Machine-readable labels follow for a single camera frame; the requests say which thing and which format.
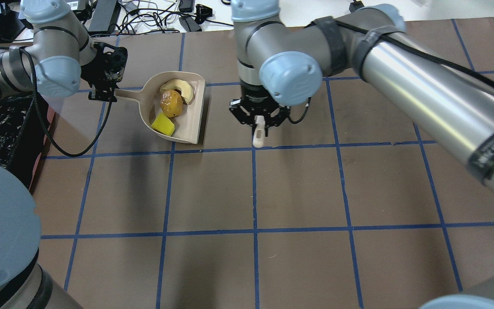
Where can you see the pale curved squash slice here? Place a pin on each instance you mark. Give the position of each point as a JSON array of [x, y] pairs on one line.
[[185, 89]]

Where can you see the white hand brush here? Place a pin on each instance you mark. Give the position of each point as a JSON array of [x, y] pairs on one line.
[[259, 133]]

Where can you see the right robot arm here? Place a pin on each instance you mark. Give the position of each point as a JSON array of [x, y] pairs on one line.
[[360, 209]]

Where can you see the yellow cheese wedge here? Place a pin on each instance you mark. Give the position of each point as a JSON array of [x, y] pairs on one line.
[[163, 125]]

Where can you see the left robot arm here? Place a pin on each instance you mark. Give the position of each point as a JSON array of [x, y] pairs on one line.
[[62, 54]]

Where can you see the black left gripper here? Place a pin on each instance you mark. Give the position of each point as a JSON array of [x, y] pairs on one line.
[[94, 75]]

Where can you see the orange potato toy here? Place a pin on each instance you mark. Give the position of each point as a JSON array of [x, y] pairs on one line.
[[172, 104]]

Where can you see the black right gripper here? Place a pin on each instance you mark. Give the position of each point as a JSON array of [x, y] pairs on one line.
[[253, 93]]

